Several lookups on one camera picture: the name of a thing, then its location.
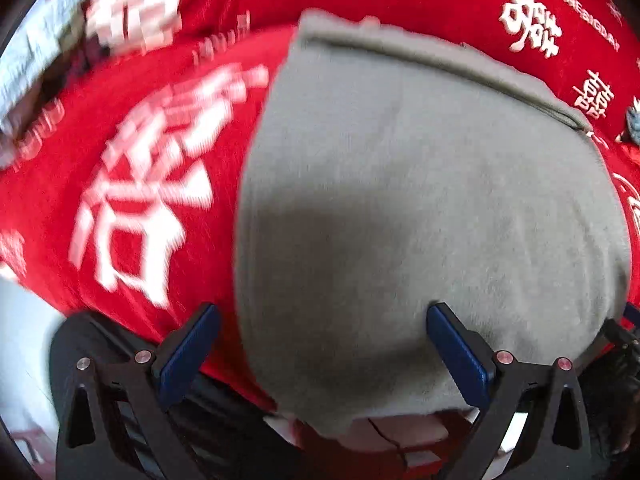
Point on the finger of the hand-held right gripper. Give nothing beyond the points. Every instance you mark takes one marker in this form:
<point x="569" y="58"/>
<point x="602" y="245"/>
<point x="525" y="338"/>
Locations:
<point x="620" y="334"/>

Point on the pale green crumpled cloth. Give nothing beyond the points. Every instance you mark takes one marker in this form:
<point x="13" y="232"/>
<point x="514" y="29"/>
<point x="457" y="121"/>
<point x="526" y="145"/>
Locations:
<point x="35" y="55"/>

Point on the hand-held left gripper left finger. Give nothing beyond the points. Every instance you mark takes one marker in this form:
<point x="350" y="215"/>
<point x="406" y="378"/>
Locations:
<point x="190" y="350"/>

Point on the grey blue cloth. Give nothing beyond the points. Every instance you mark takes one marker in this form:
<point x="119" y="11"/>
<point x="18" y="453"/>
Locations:
<point x="634" y="117"/>

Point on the grey knit sweater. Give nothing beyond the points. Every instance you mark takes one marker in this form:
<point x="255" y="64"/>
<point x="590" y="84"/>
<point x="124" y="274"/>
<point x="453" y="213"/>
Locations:
<point x="410" y="185"/>

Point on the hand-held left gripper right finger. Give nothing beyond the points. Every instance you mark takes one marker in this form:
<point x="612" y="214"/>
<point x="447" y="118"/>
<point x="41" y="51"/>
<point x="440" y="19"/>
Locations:
<point x="457" y="355"/>

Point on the red printed blanket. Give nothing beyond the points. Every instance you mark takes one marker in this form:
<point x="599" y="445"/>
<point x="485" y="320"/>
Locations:
<point x="165" y="160"/>

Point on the white cloth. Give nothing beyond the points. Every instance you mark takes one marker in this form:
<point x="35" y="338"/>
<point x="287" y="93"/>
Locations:
<point x="395" y="427"/>

